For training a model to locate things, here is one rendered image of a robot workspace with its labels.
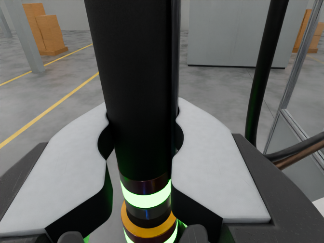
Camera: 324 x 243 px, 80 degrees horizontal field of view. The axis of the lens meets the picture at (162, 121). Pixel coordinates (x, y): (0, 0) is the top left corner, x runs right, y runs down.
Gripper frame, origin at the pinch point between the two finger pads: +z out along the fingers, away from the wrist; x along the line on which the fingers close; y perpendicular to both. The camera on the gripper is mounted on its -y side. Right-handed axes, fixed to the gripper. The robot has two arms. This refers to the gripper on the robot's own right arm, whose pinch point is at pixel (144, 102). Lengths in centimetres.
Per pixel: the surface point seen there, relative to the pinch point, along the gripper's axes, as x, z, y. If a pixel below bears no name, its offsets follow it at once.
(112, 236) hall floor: -42, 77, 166
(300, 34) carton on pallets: 473, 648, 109
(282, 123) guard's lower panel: 90, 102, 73
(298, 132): 86, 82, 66
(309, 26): 91, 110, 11
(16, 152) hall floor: -190, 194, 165
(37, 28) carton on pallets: -394, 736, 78
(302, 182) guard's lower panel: 83, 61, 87
